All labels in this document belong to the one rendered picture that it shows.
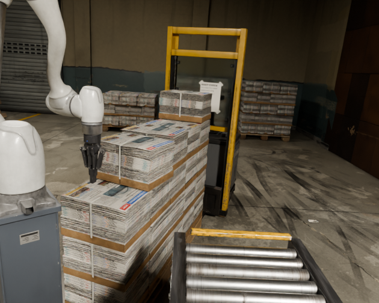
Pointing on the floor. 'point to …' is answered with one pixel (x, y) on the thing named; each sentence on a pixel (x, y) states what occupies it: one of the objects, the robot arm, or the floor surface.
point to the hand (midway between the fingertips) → (92, 175)
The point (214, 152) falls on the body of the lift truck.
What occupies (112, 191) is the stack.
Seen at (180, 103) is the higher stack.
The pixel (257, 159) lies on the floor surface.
